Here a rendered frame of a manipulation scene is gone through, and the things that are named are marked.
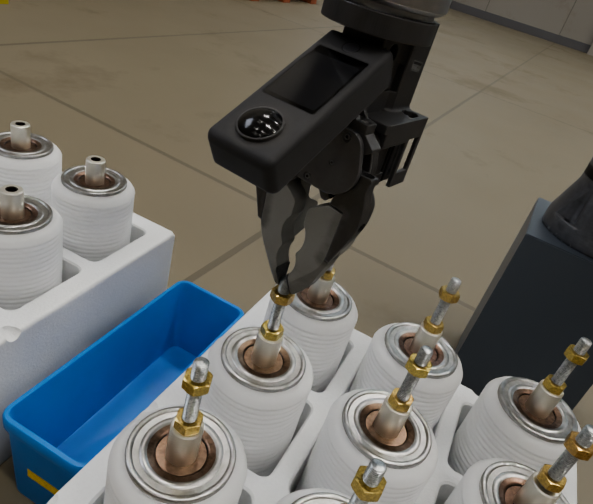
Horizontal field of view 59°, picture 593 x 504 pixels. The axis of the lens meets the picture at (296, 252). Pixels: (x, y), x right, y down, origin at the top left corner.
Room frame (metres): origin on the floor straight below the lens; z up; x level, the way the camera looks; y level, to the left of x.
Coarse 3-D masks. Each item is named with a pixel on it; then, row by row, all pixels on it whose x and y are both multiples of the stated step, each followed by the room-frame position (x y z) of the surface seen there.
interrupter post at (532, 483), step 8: (536, 472) 0.28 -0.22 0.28; (528, 480) 0.27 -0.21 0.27; (536, 480) 0.27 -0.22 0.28; (528, 488) 0.27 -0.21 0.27; (536, 488) 0.27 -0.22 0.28; (520, 496) 0.27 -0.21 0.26; (528, 496) 0.27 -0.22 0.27; (536, 496) 0.26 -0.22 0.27; (544, 496) 0.26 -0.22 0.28; (552, 496) 0.26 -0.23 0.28
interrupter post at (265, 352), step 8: (256, 344) 0.34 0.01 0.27; (264, 344) 0.33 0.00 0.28; (272, 344) 0.33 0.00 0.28; (280, 344) 0.34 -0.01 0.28; (256, 352) 0.33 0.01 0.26; (264, 352) 0.33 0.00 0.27; (272, 352) 0.33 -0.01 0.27; (256, 360) 0.33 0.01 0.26; (264, 360) 0.33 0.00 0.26; (272, 360) 0.33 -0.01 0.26
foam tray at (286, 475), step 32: (256, 320) 0.47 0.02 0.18; (352, 352) 0.47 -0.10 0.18; (320, 416) 0.36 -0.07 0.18; (448, 416) 0.42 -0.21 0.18; (288, 448) 0.32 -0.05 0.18; (448, 448) 0.37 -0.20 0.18; (96, 480) 0.24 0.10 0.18; (256, 480) 0.28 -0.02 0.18; (288, 480) 0.28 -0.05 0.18; (448, 480) 0.33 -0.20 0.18; (576, 480) 0.38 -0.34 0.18
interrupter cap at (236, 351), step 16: (240, 336) 0.36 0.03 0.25; (256, 336) 0.36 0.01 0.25; (224, 352) 0.33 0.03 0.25; (240, 352) 0.34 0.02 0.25; (288, 352) 0.36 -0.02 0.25; (224, 368) 0.32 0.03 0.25; (240, 368) 0.32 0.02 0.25; (256, 368) 0.33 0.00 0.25; (272, 368) 0.33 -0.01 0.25; (288, 368) 0.34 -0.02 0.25; (304, 368) 0.34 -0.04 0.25; (256, 384) 0.31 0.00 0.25; (272, 384) 0.31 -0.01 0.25; (288, 384) 0.32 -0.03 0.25
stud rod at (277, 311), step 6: (282, 276) 0.34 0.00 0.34; (282, 282) 0.34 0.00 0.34; (282, 288) 0.34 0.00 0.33; (282, 294) 0.34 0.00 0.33; (276, 306) 0.34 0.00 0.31; (282, 306) 0.34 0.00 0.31; (276, 312) 0.34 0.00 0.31; (282, 312) 0.34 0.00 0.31; (270, 318) 0.34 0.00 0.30; (276, 318) 0.34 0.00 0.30; (270, 324) 0.34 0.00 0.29; (276, 324) 0.34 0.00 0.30
